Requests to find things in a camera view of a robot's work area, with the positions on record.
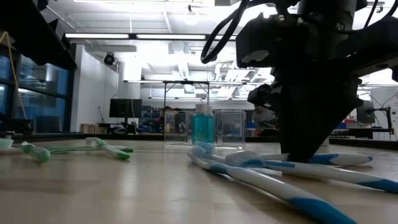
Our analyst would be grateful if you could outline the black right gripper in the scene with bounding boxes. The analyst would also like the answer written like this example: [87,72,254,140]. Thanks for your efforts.
[273,14,364,163]

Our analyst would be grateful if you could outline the blue white toothbrush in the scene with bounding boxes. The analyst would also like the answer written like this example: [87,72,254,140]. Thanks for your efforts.
[224,151,398,194]
[187,148,358,224]
[195,141,374,167]

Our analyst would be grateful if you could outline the clear acrylic organizer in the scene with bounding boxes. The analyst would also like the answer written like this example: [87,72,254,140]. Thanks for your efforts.
[164,110,246,149]

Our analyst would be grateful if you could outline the green white toothbrush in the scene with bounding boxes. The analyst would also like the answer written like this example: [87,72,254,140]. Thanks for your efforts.
[46,144,135,154]
[21,141,52,164]
[85,137,132,161]

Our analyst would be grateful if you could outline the black computer monitor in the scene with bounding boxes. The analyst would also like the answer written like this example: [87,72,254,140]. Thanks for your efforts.
[109,98,143,119]
[356,99,376,124]

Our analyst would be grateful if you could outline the round white ceiling lamp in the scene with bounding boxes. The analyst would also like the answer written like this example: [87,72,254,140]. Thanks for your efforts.
[183,4,200,26]

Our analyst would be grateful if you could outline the long ceiling light bar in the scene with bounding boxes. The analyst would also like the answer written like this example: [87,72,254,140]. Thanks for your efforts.
[63,32,238,42]

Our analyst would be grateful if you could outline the wooden crate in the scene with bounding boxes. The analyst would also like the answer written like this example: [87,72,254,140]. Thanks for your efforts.
[80,123,108,135]

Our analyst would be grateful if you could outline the dark blue glass window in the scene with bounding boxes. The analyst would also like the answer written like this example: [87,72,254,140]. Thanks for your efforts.
[0,54,76,133]

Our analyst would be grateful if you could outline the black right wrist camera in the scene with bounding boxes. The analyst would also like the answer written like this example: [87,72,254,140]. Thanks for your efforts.
[235,14,282,107]

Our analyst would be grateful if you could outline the black metal workbench frame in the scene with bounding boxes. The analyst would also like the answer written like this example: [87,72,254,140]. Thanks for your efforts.
[162,79,249,138]

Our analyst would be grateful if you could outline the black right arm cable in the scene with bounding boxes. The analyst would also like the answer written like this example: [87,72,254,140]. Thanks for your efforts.
[200,0,251,65]

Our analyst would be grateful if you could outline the black ceiling camera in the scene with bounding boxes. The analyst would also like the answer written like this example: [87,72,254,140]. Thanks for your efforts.
[103,52,118,66]

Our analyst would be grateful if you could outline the black aluminium table frame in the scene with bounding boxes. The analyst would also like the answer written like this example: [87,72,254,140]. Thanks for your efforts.
[0,132,398,152]

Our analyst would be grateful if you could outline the thin yellow cord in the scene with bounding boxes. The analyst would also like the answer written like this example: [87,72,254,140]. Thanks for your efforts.
[0,30,32,127]

